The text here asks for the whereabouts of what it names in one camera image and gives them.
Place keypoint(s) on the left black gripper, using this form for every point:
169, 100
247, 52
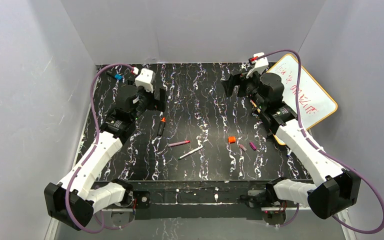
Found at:
155, 100

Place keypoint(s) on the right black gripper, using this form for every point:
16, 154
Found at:
239, 83

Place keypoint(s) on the black orange-tipped marker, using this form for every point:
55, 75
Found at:
161, 127

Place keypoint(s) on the orange marker cap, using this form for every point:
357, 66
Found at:
231, 139

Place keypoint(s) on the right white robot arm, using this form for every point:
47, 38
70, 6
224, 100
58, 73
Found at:
334, 188

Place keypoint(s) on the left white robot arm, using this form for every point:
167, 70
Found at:
72, 200

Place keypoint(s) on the light pink pen cap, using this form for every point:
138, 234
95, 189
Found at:
242, 147

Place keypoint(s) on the magenta pen cap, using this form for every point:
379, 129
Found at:
253, 146

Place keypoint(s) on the white pen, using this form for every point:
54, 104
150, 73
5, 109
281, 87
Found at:
190, 152

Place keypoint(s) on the blue cap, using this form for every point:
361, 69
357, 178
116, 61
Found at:
118, 77

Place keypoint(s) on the yellow-framed whiteboard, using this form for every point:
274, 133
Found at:
315, 103

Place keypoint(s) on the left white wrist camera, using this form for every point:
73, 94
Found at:
145, 79

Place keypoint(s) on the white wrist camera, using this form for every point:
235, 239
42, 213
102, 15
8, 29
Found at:
259, 64
145, 79

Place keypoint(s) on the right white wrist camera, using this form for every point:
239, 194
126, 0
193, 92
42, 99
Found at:
259, 64

